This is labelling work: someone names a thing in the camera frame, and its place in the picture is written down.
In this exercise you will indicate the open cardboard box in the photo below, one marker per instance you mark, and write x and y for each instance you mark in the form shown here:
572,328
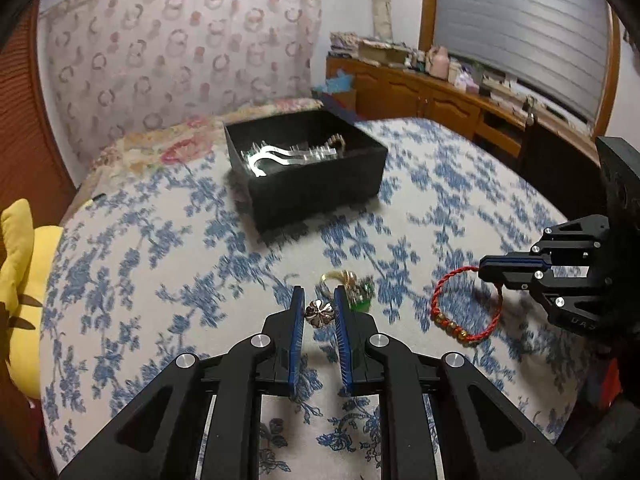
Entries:
382,52

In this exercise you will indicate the circle patterned sheer curtain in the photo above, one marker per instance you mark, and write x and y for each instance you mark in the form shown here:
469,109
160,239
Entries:
175,50

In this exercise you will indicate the blue tissue box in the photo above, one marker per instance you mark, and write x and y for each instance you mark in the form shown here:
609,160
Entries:
340,83

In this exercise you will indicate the long wooden cabinet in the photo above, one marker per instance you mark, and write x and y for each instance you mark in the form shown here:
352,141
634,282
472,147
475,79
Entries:
400,95

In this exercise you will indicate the blue floral blanket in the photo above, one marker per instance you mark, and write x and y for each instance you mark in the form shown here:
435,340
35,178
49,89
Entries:
175,260

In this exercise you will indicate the bunch of silver hairpins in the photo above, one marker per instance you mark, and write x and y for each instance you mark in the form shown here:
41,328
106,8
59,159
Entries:
260,167

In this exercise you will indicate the yellow plush toy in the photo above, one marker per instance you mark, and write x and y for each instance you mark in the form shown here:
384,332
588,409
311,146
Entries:
30,320

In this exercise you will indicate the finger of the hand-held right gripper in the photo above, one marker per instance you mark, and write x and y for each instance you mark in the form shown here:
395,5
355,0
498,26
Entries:
515,277
515,260

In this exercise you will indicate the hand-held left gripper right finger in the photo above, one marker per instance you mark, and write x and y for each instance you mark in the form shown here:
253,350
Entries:
342,340

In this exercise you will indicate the pink floral bedsheet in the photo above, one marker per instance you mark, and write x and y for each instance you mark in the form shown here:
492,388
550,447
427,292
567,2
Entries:
150,145

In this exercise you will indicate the wooden louvered wardrobe door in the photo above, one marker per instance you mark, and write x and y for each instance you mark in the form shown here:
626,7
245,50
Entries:
25,135

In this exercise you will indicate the pink thermos jug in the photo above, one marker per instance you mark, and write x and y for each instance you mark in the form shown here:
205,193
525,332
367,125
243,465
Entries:
440,62

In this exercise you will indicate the black box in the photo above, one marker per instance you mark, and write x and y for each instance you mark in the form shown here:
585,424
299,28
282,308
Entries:
320,190

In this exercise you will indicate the tied beige curtain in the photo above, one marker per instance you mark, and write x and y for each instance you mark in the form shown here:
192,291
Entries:
381,0

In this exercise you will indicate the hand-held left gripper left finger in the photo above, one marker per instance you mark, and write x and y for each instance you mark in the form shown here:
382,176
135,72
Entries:
297,340

